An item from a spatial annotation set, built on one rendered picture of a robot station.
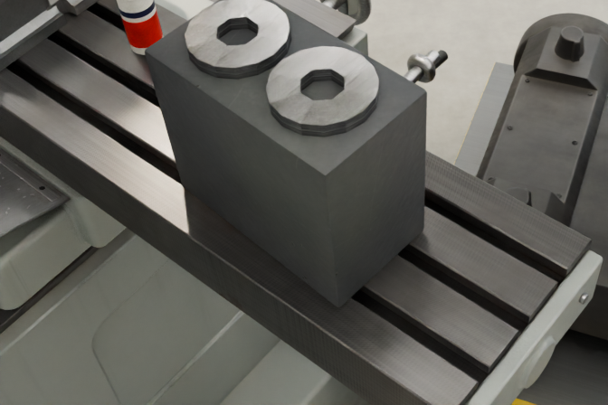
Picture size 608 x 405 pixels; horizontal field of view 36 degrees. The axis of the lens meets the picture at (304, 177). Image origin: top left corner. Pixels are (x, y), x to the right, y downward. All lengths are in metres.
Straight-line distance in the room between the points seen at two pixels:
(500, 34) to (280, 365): 1.20
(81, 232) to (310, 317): 0.40
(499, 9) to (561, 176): 1.24
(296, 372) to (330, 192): 0.99
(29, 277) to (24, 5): 0.32
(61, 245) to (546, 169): 0.71
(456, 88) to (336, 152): 1.68
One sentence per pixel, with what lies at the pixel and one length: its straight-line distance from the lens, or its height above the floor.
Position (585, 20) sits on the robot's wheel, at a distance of 1.67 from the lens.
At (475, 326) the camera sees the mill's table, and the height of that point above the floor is 0.95.
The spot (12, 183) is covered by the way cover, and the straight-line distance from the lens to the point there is 1.12.
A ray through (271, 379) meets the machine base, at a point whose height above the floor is 0.20.
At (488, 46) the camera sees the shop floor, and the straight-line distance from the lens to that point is 2.50.
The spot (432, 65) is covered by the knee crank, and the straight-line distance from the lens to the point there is 1.64.
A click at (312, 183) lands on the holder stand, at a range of 0.72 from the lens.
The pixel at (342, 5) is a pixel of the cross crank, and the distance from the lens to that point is 1.64.
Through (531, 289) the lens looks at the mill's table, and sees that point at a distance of 0.87.
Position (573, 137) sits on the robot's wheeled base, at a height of 0.59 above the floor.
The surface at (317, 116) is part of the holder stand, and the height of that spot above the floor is 1.15.
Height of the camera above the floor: 1.67
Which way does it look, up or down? 49 degrees down
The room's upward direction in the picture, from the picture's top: 7 degrees counter-clockwise
